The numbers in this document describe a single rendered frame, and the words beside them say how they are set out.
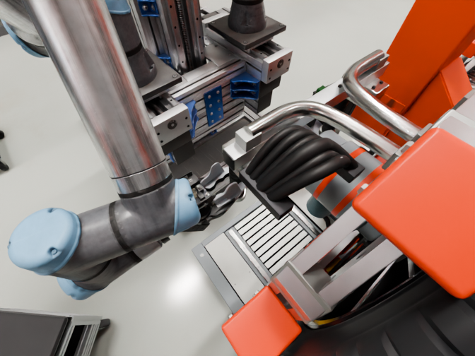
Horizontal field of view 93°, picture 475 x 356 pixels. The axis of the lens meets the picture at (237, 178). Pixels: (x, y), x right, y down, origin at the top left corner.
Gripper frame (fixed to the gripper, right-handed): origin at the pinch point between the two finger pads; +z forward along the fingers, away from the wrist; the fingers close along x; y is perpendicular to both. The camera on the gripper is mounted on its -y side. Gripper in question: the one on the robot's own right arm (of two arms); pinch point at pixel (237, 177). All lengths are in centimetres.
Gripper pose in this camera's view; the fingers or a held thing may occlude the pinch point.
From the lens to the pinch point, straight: 50.7
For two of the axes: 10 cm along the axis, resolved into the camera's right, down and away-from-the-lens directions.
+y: 0.0, -5.2, -8.5
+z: 7.9, -5.3, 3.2
